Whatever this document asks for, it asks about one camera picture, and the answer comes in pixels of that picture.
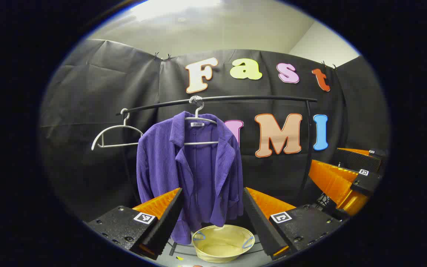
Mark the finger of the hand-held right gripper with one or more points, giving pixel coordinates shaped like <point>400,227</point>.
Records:
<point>358,159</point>
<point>339,185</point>

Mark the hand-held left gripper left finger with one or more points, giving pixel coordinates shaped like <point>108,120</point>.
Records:
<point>169,218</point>

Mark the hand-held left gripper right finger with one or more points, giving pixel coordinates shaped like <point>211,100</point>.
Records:
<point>258,222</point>

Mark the cream round laundry hamper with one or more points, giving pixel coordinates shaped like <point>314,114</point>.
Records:
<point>221,244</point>

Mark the purple ribbed jacket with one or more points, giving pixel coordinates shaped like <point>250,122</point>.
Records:
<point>161,155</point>

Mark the black metal clothes rack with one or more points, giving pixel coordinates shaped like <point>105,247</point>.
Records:
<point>258,98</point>

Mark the black backdrop cloth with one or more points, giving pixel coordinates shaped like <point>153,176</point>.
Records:
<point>98,111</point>

